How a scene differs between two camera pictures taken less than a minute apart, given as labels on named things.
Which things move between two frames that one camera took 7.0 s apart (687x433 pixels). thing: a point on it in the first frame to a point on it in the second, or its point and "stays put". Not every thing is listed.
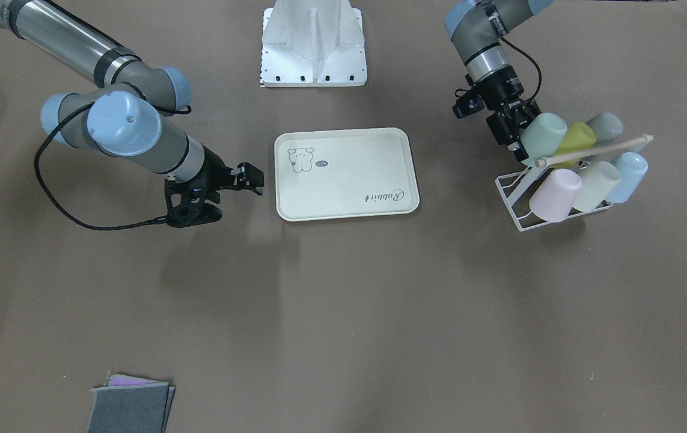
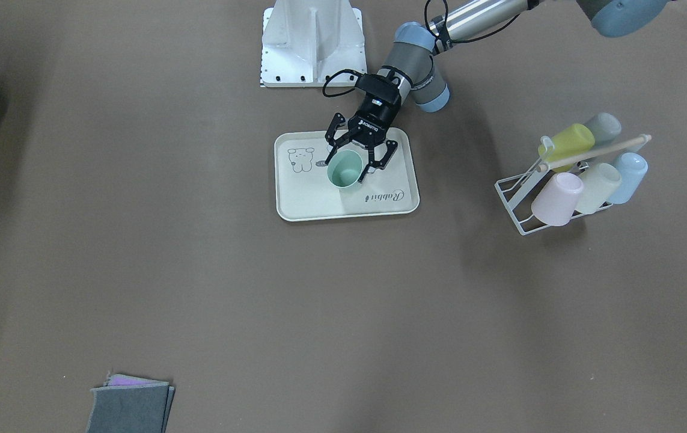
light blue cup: [633, 166] stays put
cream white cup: [597, 185] stays put
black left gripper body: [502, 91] to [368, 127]
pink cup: [552, 199] stays put
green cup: [541, 137] to [344, 168]
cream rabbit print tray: [339, 174] stays put
